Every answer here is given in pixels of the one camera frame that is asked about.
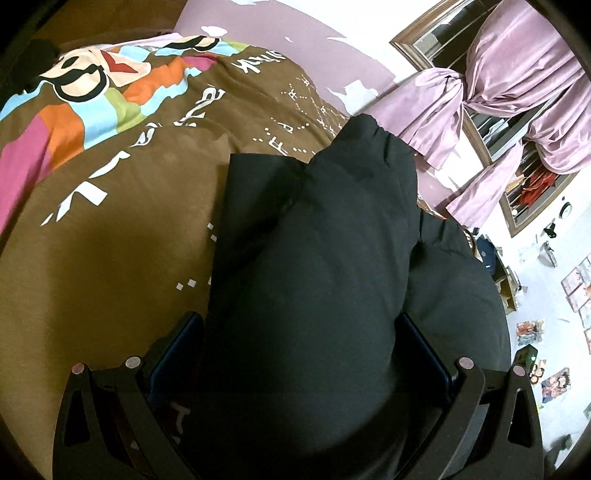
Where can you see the red hanging clothing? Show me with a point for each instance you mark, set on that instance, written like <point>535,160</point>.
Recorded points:
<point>538,184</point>

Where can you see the wooden headboard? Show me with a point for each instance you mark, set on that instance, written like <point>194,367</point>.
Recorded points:
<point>115,23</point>

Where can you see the white round wall fixture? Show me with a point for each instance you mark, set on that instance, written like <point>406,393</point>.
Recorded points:
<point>566,208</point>

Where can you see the cluster of wall pictures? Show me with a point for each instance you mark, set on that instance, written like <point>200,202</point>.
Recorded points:
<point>528,332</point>

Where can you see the blue bag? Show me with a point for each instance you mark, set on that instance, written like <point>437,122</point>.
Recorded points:
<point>485,248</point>

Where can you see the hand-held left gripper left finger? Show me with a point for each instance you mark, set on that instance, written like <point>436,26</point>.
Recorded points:
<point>178,355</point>

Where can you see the wooden window frame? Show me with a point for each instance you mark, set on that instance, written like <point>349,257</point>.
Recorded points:
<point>415,30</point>

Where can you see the wooden shelf unit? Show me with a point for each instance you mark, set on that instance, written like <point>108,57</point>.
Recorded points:
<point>505,284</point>

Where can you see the brown printed blanket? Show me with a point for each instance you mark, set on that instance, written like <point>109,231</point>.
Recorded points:
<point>115,240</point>

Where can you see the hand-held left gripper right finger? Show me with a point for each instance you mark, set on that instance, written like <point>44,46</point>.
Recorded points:
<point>425,350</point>

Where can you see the purple curtain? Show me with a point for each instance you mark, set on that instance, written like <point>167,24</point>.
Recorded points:
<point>508,55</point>

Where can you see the black puffer jacket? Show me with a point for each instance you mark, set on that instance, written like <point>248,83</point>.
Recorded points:
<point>323,277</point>

